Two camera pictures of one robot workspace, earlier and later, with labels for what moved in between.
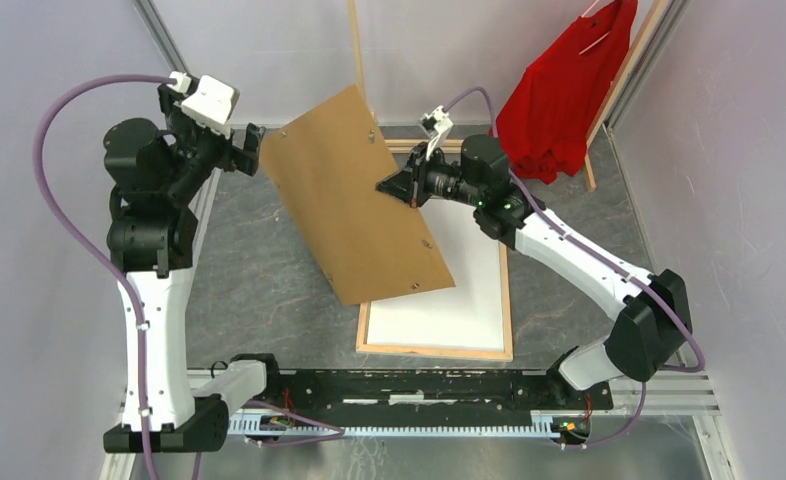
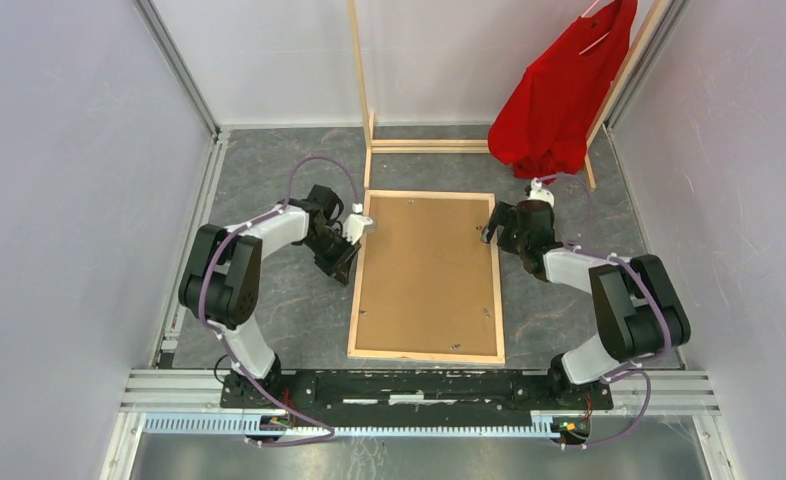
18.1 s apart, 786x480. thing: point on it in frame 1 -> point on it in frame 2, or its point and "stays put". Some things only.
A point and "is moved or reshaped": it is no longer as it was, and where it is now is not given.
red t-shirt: [545, 114] stays put
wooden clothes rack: [596, 129] stays put
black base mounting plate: [419, 394] stays put
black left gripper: [246, 158] -> [342, 270]
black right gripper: [410, 185] -> [501, 213]
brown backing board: [329, 160] -> [427, 283]
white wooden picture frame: [471, 320] is moved or reshaped
